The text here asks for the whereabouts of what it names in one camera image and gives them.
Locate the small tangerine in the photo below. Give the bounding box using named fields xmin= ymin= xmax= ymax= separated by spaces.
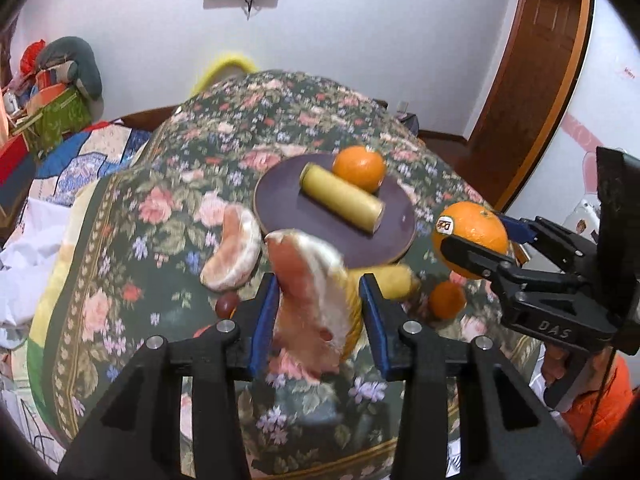
xmin=428 ymin=281 xmax=467 ymax=321

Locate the white bed sheet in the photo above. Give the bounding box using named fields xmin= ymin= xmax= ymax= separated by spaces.
xmin=0 ymin=195 xmax=81 ymax=348

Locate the peeled pomelo segment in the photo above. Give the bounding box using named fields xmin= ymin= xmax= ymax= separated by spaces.
xmin=199 ymin=204 xmax=262 ymax=293

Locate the blue patchwork quilt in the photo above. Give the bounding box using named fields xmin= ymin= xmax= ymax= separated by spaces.
xmin=0 ymin=120 xmax=153 ymax=233

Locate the brown wooden door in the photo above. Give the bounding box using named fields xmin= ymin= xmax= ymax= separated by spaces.
xmin=462 ymin=0 xmax=597 ymax=213

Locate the grey plush cushion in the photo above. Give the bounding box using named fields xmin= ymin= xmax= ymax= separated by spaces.
xmin=34 ymin=36 xmax=104 ymax=101

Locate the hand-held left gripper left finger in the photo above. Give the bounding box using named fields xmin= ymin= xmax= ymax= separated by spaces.
xmin=57 ymin=272 xmax=279 ymax=480

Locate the peeled pink pomelo piece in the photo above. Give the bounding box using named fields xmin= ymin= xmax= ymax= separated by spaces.
xmin=263 ymin=229 xmax=352 ymax=382

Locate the yellow banana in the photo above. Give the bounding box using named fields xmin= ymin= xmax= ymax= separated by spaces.
xmin=338 ymin=264 xmax=422 ymax=362

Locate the person's right hand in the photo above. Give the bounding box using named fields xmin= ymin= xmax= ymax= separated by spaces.
xmin=541 ymin=347 xmax=572 ymax=385

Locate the dark red grape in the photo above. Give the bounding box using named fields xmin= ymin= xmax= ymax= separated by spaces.
xmin=214 ymin=293 xmax=240 ymax=319

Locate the dark purple round plate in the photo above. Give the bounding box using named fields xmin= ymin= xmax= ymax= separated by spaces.
xmin=253 ymin=153 xmax=418 ymax=269

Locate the green floral blanket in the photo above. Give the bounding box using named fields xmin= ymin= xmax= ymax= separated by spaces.
xmin=27 ymin=70 xmax=547 ymax=480

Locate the yellow pillow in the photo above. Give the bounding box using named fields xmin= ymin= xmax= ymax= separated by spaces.
xmin=189 ymin=52 xmax=259 ymax=98

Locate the red box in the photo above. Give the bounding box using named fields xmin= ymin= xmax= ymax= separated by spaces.
xmin=0 ymin=136 xmax=32 ymax=188

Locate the person's right forearm orange sleeve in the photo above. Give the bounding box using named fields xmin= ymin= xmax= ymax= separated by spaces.
xmin=562 ymin=352 xmax=637 ymax=463

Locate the yellow-green sugarcane stick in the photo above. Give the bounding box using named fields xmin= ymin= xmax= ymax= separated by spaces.
xmin=299 ymin=163 xmax=386 ymax=234

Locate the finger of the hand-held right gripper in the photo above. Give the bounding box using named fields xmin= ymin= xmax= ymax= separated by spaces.
xmin=439 ymin=234 xmax=517 ymax=282
xmin=496 ymin=214 xmax=597 ymax=274

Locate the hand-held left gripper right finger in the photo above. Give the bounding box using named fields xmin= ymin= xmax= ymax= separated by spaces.
xmin=359 ymin=273 xmax=587 ymax=480

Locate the large orange with sticker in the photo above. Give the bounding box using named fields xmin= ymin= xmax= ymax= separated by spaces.
xmin=431 ymin=201 xmax=510 ymax=280

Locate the plain orange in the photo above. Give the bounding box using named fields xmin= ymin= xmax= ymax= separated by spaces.
xmin=332 ymin=145 xmax=387 ymax=193

